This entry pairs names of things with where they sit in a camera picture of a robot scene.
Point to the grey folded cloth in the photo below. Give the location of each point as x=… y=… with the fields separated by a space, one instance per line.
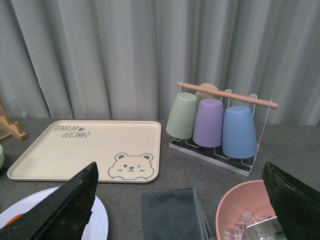
x=174 y=215

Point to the blue plastic cup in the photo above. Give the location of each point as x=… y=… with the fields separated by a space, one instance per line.
x=239 y=139

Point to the beige plastic cup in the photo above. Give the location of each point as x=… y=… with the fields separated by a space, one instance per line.
x=203 y=95

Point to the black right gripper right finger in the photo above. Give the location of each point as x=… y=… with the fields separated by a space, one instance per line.
x=296 y=205

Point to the grey curtain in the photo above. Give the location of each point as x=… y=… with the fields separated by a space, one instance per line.
x=122 y=59

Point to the beige bear tray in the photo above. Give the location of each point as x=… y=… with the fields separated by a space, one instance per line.
x=125 y=152

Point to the orange fruit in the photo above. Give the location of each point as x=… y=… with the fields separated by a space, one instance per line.
x=14 y=219

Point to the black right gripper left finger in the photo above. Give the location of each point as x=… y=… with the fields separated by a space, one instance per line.
x=62 y=215

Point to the wooden mug rack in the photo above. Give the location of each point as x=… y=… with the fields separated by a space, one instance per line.
x=11 y=129

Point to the green plastic cup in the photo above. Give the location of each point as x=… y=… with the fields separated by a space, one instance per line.
x=182 y=116

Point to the white cup holder rack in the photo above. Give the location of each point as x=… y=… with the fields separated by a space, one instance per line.
x=242 y=166

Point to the purple plastic cup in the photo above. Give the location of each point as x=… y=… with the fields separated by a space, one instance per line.
x=208 y=126

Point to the green bowl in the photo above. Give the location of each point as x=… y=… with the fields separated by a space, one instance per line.
x=2 y=156

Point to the white round plate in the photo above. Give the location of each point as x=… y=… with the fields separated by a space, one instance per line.
x=96 y=229

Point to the pink bowl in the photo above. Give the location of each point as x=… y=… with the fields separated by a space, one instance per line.
x=250 y=195

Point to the ice cube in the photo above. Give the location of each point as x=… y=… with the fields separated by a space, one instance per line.
x=229 y=233
x=239 y=229
x=247 y=217

